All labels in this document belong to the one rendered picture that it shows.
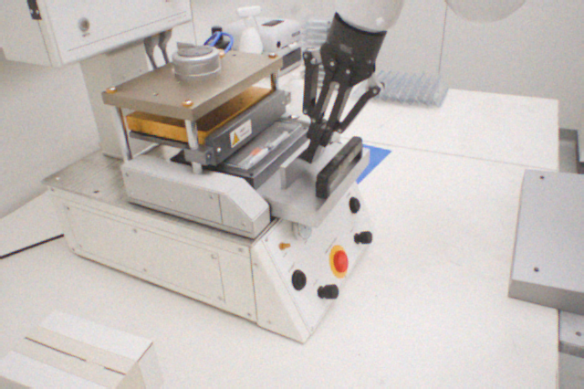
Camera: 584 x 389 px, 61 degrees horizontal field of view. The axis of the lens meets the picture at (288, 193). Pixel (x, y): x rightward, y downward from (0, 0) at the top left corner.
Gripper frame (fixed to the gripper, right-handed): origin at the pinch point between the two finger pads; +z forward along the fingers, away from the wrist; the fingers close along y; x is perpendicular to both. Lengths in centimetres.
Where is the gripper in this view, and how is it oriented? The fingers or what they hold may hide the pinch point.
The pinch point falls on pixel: (317, 141)
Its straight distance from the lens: 79.3
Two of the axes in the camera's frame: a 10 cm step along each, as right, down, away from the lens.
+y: 8.4, 5.0, -2.3
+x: 4.9, -4.8, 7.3
